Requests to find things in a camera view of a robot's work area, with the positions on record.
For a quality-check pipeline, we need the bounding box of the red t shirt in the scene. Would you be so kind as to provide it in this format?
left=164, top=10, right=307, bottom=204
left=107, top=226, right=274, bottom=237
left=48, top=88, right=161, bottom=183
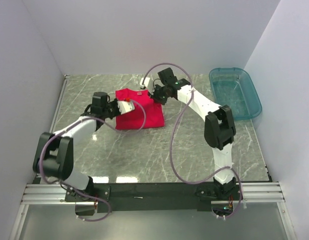
left=115, top=88, right=165, bottom=130

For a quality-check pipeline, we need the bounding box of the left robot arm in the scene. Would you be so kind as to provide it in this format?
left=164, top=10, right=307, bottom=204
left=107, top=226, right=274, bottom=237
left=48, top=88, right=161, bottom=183
left=32, top=92, right=123, bottom=201

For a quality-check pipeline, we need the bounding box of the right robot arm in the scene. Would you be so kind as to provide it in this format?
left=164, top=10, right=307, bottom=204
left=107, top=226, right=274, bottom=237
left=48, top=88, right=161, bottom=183
left=140, top=67, right=236, bottom=200

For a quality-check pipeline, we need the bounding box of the teal plastic bin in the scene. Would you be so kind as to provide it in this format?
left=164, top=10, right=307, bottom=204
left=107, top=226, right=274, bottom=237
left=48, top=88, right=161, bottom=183
left=209, top=67, right=263, bottom=121

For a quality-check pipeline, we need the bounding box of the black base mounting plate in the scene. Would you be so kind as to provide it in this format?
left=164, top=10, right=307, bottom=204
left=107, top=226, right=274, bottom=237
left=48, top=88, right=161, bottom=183
left=64, top=182, right=244, bottom=213

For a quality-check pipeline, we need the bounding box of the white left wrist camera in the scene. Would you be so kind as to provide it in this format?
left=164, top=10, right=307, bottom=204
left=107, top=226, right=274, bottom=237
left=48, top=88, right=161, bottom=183
left=117, top=100, right=135, bottom=115

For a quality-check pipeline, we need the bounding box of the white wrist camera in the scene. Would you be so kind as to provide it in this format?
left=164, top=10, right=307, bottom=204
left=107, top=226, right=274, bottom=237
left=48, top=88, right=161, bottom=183
left=139, top=77, right=151, bottom=90
left=117, top=100, right=135, bottom=115

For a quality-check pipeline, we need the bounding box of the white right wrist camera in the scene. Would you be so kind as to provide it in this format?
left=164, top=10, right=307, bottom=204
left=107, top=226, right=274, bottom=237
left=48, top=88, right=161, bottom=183
left=139, top=77, right=151, bottom=90

